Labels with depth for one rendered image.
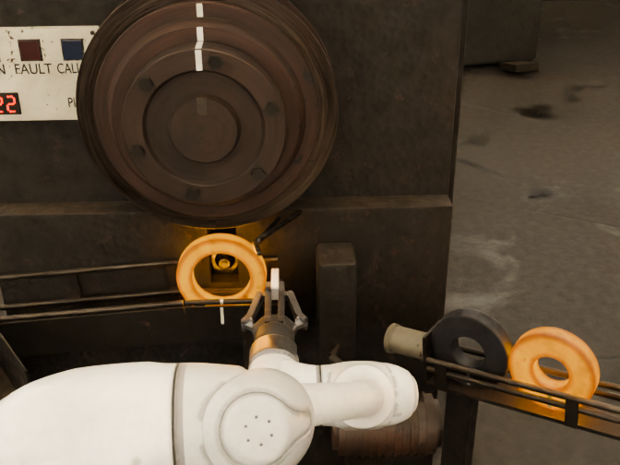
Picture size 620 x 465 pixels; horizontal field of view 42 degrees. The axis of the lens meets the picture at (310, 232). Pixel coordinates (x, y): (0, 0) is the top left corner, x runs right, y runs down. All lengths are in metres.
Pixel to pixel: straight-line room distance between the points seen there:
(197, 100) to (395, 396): 0.59
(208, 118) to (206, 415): 0.72
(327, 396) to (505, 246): 2.34
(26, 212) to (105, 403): 0.99
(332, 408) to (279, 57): 0.61
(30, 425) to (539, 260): 2.72
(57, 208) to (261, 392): 1.06
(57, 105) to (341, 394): 0.84
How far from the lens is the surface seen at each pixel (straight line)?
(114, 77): 1.47
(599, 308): 3.10
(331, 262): 1.62
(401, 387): 1.37
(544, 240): 3.50
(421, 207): 1.69
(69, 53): 1.63
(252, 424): 0.76
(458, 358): 1.57
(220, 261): 1.74
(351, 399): 1.19
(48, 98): 1.68
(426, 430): 1.68
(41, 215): 1.74
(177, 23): 1.42
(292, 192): 1.54
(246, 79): 1.38
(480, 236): 3.47
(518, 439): 2.46
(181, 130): 1.41
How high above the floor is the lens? 1.60
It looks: 28 degrees down
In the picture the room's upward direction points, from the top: 1 degrees counter-clockwise
